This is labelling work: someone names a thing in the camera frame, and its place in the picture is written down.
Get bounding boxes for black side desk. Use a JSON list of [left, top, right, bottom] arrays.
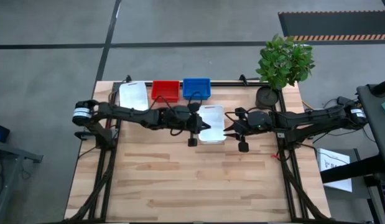
[[319, 77, 385, 224]]

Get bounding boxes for black device with blue light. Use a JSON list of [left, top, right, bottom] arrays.
[[0, 121, 11, 144]]

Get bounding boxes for green leafy potted tree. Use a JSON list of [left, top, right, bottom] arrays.
[[255, 33, 316, 91]]

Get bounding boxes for black aluminium table frame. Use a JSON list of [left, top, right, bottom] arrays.
[[63, 80, 333, 224]]

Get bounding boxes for white paper sheet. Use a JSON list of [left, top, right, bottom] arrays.
[[316, 147, 353, 193]]

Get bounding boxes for grey side desk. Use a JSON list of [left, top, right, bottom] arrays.
[[0, 139, 44, 224]]

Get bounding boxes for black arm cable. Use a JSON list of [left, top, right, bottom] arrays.
[[147, 95, 178, 113], [224, 106, 254, 126]]

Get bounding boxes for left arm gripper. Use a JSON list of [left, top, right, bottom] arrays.
[[170, 105, 212, 136]]

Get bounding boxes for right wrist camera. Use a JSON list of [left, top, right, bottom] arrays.
[[238, 136, 250, 154]]

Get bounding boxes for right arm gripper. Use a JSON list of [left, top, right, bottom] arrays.
[[223, 106, 274, 141]]

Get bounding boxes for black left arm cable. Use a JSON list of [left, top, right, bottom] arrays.
[[147, 95, 178, 113]]

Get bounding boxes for blue slotted plastic basket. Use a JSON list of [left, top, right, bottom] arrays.
[[182, 77, 211, 101]]

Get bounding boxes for red slotted plastic basket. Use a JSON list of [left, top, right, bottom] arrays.
[[151, 80, 181, 103]]

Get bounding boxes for black hazard-striped floor ramp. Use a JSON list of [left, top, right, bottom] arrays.
[[278, 10, 385, 42]]

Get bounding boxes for black plant pot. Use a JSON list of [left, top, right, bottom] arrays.
[[254, 86, 280, 108]]

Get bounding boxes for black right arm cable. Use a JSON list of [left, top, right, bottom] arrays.
[[224, 106, 254, 126]]

